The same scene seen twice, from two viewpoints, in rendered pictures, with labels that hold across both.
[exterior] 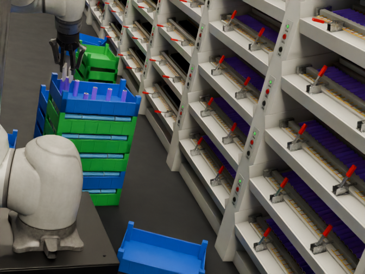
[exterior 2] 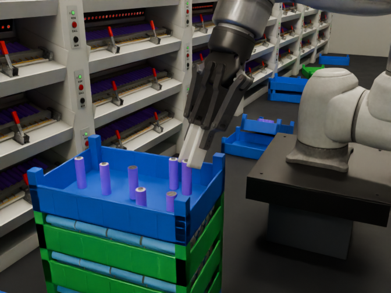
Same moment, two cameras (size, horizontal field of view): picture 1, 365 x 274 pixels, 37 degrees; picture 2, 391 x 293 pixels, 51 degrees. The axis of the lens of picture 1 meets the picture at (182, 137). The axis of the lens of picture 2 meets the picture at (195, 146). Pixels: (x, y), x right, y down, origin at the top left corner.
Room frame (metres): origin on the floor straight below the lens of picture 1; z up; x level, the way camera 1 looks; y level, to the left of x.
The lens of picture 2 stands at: (2.28, 0.97, 0.78)
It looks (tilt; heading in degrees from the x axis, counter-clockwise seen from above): 22 degrees down; 231
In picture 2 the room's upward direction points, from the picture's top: straight up
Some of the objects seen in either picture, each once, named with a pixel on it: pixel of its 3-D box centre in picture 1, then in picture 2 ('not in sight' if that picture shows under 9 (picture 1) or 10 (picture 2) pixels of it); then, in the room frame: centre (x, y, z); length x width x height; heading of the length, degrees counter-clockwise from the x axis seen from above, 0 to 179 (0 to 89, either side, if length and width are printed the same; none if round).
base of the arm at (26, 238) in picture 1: (46, 227); (322, 145); (1.22, 0.29, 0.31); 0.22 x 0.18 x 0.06; 26
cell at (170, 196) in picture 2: (62, 87); (171, 211); (1.95, 0.49, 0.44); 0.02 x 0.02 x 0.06
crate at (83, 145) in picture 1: (88, 132); (136, 252); (1.95, 0.37, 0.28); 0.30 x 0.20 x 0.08; 120
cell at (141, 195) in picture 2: (76, 87); (141, 205); (1.98, 0.45, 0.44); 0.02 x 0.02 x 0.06
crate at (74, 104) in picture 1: (94, 94); (131, 181); (1.95, 0.37, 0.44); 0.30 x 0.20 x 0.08; 120
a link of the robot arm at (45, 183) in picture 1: (48, 178); (330, 106); (1.24, 0.31, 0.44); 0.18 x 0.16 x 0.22; 104
